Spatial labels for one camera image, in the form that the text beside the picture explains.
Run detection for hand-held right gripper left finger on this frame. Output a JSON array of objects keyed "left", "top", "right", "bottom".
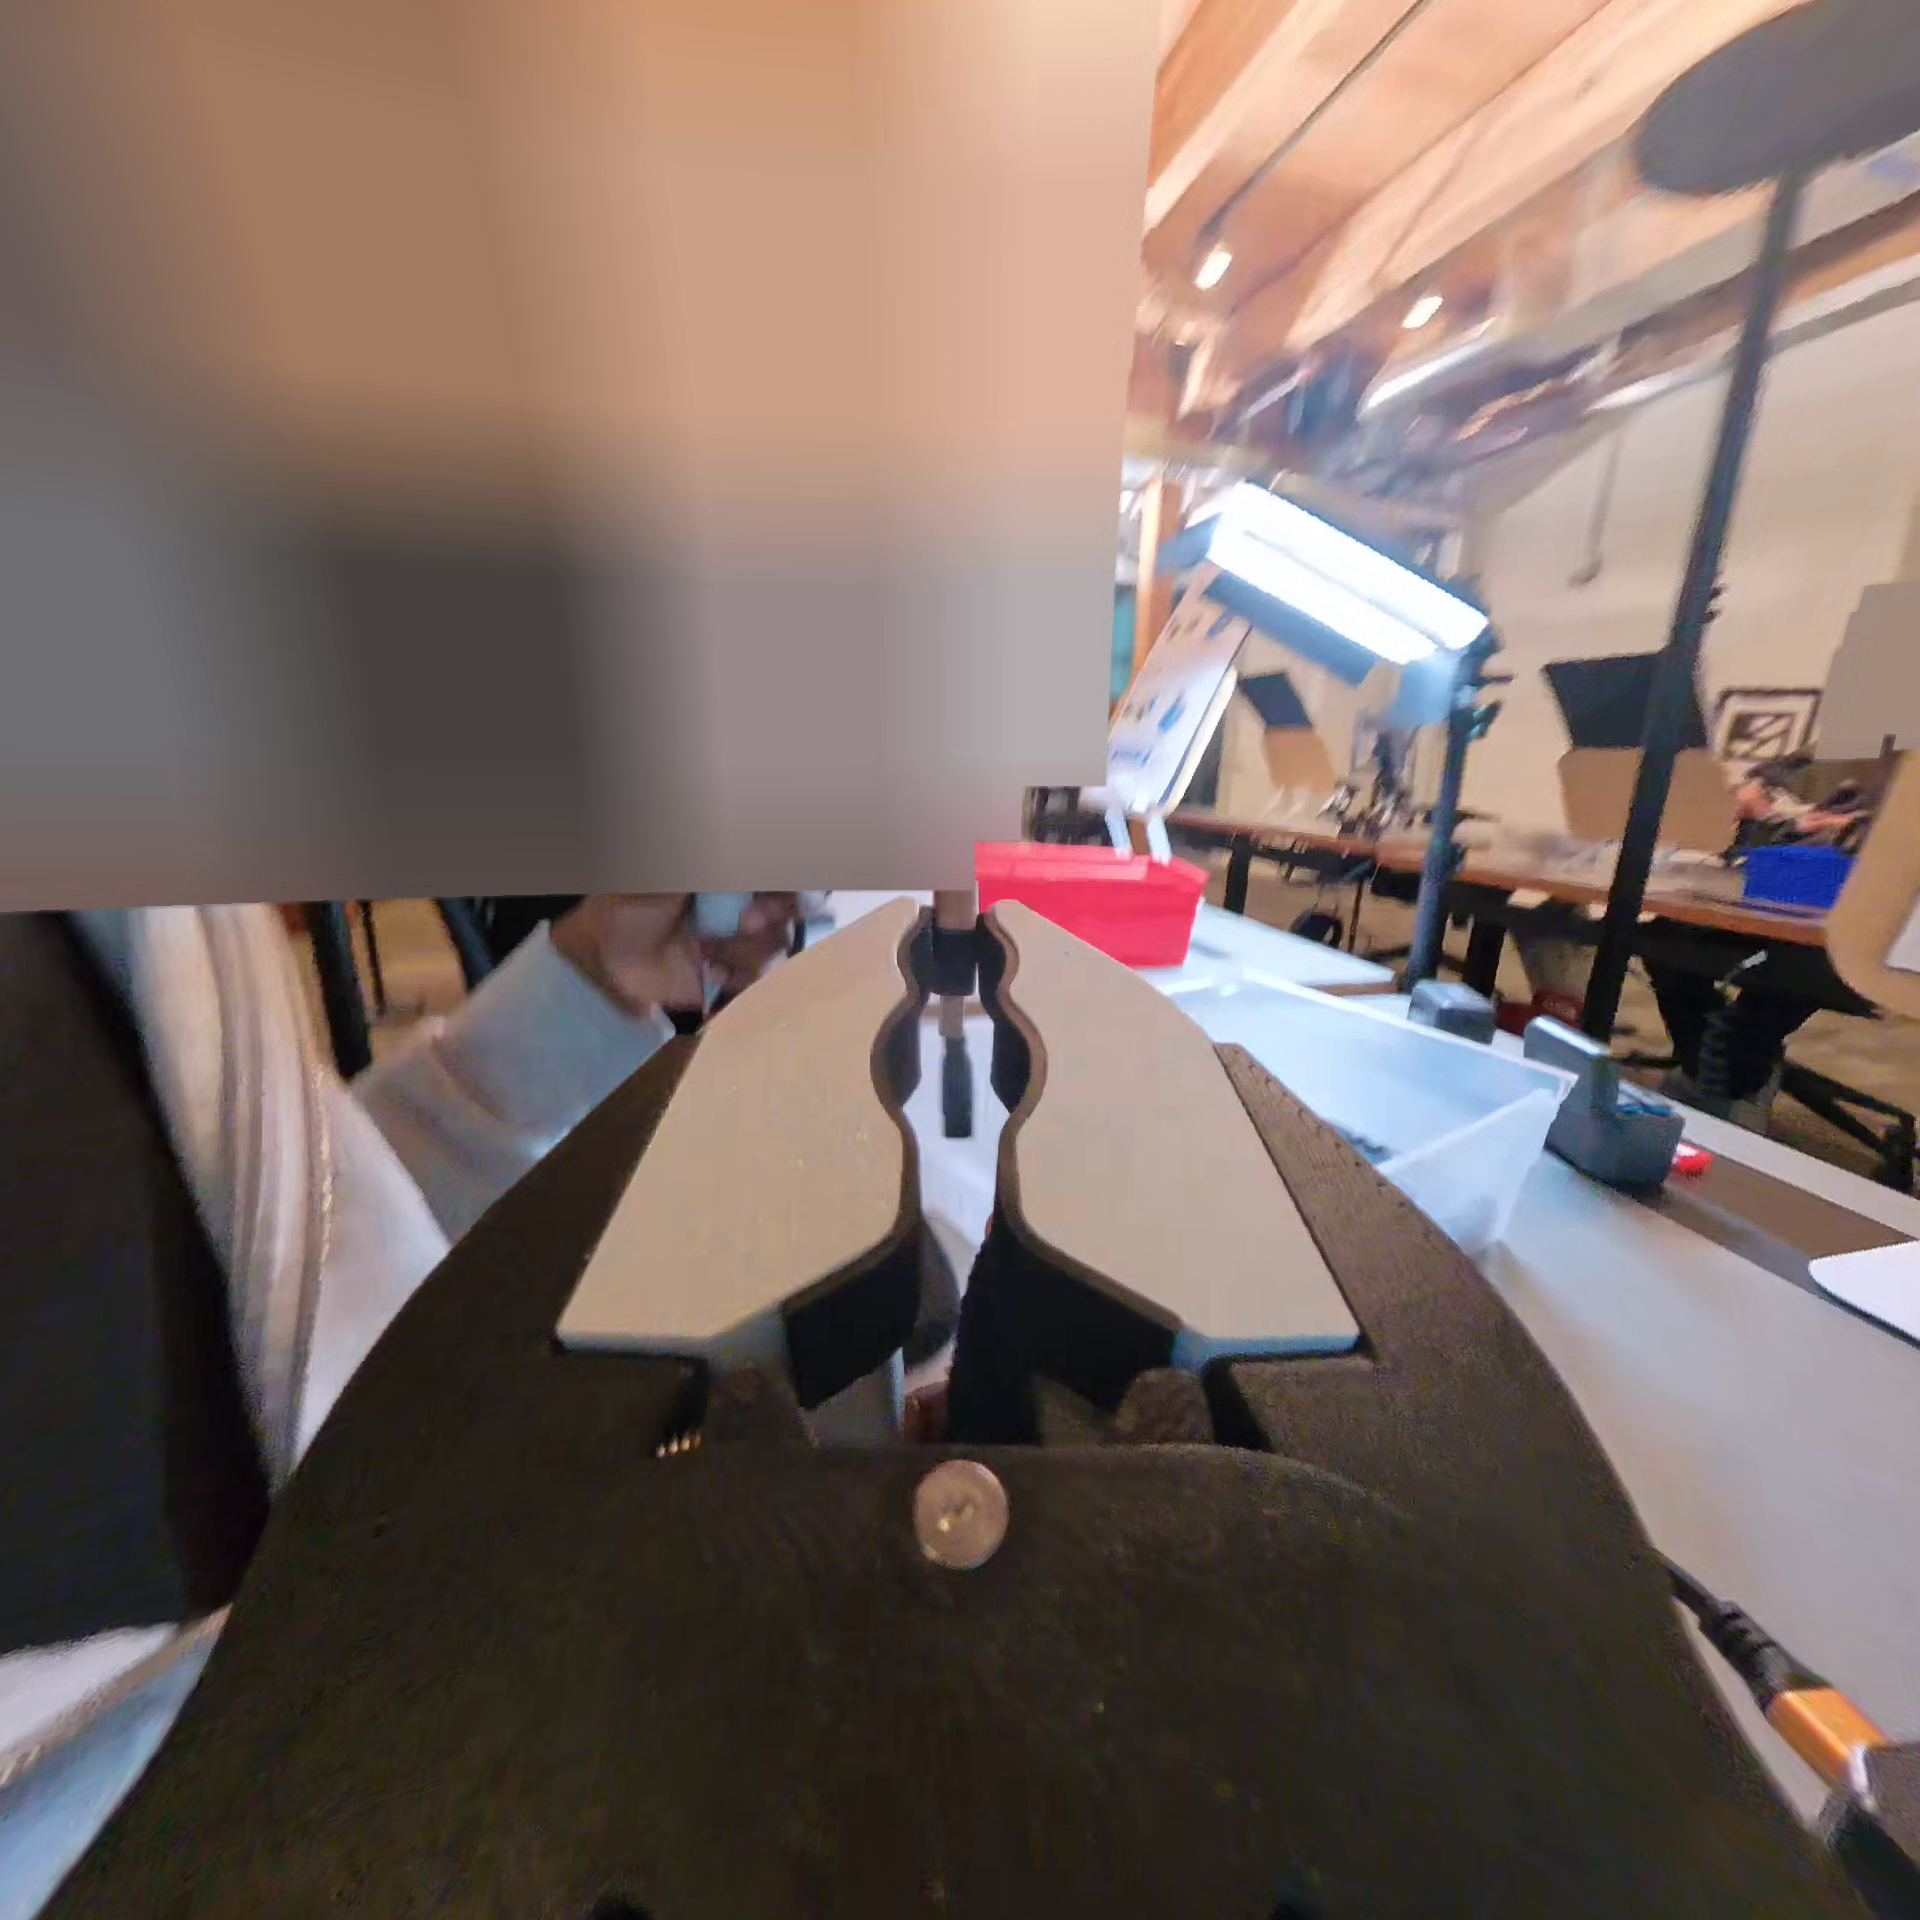
[{"left": 555, "top": 894, "right": 925, "bottom": 1447}]

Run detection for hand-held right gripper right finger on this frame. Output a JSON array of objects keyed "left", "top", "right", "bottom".
[{"left": 947, "top": 899, "right": 1365, "bottom": 1447}]

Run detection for black usb cable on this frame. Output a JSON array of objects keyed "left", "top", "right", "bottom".
[{"left": 910, "top": 890, "right": 997, "bottom": 1142}]

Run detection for person's left forearm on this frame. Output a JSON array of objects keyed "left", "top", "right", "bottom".
[{"left": 353, "top": 920, "right": 674, "bottom": 1248}]

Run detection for person's left hand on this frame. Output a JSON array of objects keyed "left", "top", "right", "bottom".
[{"left": 547, "top": 894, "right": 807, "bottom": 1040}]

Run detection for clear plastic bin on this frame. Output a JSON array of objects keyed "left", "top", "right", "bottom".
[{"left": 1185, "top": 974, "right": 1580, "bottom": 1259}]

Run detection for red plastic bin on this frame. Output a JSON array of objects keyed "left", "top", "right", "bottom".
[{"left": 976, "top": 840, "right": 1212, "bottom": 969}]

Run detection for black chair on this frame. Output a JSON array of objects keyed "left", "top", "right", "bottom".
[{"left": 299, "top": 899, "right": 590, "bottom": 1084}]

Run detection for grey device with blue top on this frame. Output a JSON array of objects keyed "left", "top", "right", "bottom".
[{"left": 1522, "top": 1015, "right": 1692, "bottom": 1194}]

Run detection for white printed sign board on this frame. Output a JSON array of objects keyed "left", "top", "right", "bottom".
[{"left": 1106, "top": 592, "right": 1256, "bottom": 868}]

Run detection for black light stand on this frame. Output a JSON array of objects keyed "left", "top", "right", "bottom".
[{"left": 1400, "top": 630, "right": 1508, "bottom": 996}]

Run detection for long wooden table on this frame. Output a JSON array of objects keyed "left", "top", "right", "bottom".
[{"left": 1165, "top": 807, "right": 1851, "bottom": 949}]

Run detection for brown cardboard box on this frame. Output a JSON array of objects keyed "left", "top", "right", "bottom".
[{"left": 1558, "top": 744, "right": 1740, "bottom": 860}]

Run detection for led light panel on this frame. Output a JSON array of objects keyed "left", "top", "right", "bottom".
[{"left": 1159, "top": 480, "right": 1496, "bottom": 669}]

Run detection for black flag panel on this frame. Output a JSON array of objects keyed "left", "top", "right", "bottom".
[{"left": 1542, "top": 651, "right": 1712, "bottom": 753}]

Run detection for blue plastic bin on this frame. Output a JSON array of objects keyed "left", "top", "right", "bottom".
[{"left": 1740, "top": 841, "right": 1862, "bottom": 915}]

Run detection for pale chair back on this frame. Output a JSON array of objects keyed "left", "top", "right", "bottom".
[{"left": 1828, "top": 749, "right": 1920, "bottom": 1024}]

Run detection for black round-top stand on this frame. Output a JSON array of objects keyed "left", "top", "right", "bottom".
[{"left": 1577, "top": 0, "right": 1920, "bottom": 1040}]

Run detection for framed wall picture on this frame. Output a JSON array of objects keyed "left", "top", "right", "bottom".
[{"left": 1712, "top": 684, "right": 1825, "bottom": 767}]

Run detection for silver air duct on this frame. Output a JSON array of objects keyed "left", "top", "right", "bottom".
[{"left": 1356, "top": 313, "right": 1522, "bottom": 428}]

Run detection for orange-tipped black cable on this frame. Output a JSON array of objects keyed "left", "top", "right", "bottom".
[{"left": 1654, "top": 1552, "right": 1920, "bottom": 1920}]

